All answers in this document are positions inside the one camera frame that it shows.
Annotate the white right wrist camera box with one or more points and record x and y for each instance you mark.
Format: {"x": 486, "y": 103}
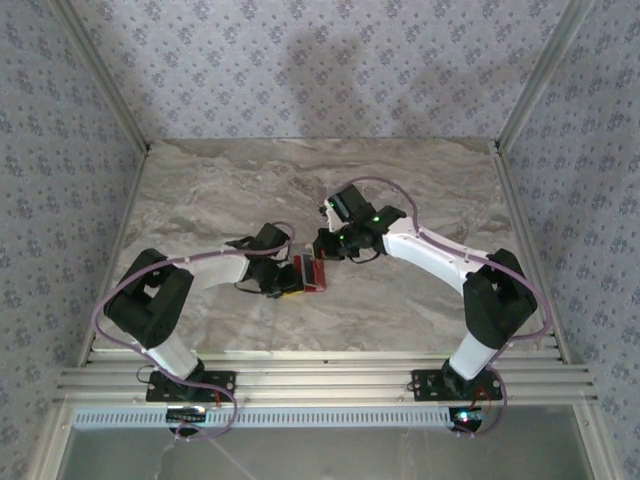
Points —
{"x": 331, "y": 214}

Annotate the red card holder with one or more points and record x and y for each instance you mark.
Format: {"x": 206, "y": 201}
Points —
{"x": 315, "y": 275}

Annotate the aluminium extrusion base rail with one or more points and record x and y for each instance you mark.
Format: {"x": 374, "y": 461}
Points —
{"x": 325, "y": 380}

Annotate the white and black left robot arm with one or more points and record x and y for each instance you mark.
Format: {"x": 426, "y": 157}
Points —
{"x": 220, "y": 270}

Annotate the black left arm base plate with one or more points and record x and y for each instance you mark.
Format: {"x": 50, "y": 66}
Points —
{"x": 225, "y": 382}

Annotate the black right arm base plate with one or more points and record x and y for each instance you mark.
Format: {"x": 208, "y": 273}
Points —
{"x": 425, "y": 385}

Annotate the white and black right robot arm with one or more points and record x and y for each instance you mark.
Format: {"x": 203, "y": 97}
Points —
{"x": 425, "y": 250}

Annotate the aluminium side rail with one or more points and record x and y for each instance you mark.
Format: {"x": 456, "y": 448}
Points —
{"x": 127, "y": 200}
{"x": 516, "y": 200}

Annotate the aluminium corner post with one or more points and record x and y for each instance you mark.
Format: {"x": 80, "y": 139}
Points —
{"x": 107, "y": 75}
{"x": 541, "y": 75}

